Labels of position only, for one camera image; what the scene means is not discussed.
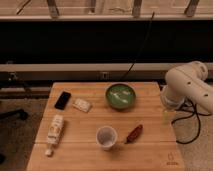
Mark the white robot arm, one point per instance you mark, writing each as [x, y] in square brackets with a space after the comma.
[187, 81]

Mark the green ceramic bowl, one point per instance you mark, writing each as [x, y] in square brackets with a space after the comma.
[120, 96]

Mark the small white packet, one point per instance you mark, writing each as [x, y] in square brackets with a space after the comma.
[82, 105]

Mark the black smartphone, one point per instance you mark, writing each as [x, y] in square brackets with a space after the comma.
[62, 100]

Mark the white lotion bottle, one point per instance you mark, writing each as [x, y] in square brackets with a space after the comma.
[54, 133]

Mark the black office chair base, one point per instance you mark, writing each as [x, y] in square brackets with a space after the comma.
[23, 115]

